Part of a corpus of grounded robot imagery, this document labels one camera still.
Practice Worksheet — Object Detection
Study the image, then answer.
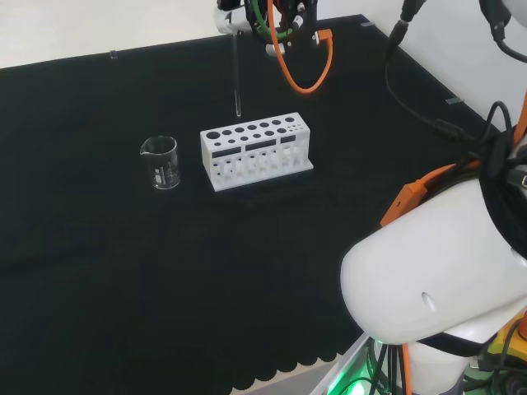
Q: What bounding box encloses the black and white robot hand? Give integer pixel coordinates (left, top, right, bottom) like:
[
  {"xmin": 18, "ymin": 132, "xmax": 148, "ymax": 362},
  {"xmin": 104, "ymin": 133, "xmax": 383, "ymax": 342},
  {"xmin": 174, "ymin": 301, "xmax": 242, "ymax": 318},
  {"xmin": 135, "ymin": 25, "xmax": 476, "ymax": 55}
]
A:
[{"xmin": 213, "ymin": 0, "xmax": 321, "ymax": 57}]

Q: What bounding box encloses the clear glass rod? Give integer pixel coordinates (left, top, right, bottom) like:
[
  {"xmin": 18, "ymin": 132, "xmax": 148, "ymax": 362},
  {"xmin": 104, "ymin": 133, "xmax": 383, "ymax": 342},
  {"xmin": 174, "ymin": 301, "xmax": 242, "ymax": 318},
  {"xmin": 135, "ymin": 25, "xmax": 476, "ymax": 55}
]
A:
[{"xmin": 231, "ymin": 32, "xmax": 244, "ymax": 119}]

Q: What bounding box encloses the white test tube rack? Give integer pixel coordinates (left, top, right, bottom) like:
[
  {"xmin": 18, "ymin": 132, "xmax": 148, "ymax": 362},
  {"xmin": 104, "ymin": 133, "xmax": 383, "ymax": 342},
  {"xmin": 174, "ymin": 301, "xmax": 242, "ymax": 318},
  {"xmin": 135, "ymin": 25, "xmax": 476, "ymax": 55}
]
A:
[{"xmin": 199, "ymin": 112, "xmax": 315, "ymax": 193}]

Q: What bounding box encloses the clear glass beaker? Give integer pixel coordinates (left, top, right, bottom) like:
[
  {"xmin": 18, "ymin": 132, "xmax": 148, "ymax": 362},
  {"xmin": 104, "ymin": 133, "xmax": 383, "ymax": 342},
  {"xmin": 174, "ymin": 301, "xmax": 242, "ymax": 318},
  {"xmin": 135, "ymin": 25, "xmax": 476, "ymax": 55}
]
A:
[{"xmin": 139, "ymin": 135, "xmax": 182, "ymax": 191}]

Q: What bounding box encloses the orange connector box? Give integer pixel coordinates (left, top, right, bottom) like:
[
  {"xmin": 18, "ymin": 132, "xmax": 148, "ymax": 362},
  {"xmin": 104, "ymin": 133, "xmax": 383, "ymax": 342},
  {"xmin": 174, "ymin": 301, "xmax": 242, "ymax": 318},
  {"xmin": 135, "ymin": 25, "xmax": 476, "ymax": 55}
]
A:
[{"xmin": 379, "ymin": 162, "xmax": 483, "ymax": 228}]

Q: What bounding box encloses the black bench cloth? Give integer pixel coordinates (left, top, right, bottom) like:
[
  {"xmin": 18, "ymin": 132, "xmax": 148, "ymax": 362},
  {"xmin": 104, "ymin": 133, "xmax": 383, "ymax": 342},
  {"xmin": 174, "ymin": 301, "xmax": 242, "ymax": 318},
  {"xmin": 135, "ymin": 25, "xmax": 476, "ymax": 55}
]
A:
[{"xmin": 0, "ymin": 14, "xmax": 501, "ymax": 395}]

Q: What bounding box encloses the yellow stop button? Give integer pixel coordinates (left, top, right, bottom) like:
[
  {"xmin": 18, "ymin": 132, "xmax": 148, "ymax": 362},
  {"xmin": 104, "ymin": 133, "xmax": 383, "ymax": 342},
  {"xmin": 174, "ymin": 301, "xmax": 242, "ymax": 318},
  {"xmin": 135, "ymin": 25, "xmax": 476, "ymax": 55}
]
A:
[{"xmin": 487, "ymin": 312, "xmax": 527, "ymax": 364}]

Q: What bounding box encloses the green hand cable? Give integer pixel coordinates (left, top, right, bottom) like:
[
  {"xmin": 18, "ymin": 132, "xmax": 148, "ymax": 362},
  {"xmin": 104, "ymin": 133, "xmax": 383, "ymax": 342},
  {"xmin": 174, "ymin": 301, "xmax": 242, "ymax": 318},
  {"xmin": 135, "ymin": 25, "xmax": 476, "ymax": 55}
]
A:
[{"xmin": 249, "ymin": 0, "xmax": 294, "ymax": 43}]

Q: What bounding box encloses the orange hand cable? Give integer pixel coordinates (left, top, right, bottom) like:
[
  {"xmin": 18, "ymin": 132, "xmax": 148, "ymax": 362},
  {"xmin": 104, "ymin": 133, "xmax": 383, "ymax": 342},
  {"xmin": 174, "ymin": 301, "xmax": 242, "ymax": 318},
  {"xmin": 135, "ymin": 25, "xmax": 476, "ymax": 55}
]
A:
[{"xmin": 267, "ymin": 0, "xmax": 334, "ymax": 92}]

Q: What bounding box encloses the black cable with plug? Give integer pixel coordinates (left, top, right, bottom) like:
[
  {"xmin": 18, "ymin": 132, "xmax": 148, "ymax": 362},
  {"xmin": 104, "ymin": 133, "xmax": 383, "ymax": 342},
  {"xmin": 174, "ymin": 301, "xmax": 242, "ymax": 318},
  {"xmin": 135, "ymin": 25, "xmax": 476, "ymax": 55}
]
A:
[{"xmin": 385, "ymin": 0, "xmax": 515, "ymax": 145}]

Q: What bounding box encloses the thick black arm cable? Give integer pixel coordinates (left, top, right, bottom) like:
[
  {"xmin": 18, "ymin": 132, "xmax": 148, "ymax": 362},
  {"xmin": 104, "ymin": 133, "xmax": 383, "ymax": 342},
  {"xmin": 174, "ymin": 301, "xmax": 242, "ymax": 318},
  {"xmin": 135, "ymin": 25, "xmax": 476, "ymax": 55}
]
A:
[{"xmin": 478, "ymin": 0, "xmax": 527, "ymax": 63}]

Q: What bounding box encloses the silver base frame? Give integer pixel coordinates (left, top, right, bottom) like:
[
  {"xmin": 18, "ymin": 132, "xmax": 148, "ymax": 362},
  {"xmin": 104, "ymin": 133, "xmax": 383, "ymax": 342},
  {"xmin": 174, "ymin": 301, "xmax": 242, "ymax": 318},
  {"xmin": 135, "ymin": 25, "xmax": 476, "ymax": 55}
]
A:
[{"xmin": 308, "ymin": 332, "xmax": 384, "ymax": 395}]

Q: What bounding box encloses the orange base cable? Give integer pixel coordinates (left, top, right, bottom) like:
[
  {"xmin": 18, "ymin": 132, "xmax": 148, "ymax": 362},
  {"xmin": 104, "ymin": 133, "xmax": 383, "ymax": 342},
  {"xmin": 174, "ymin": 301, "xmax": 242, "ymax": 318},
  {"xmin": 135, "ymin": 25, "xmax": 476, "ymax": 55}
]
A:
[{"xmin": 401, "ymin": 343, "xmax": 415, "ymax": 395}]

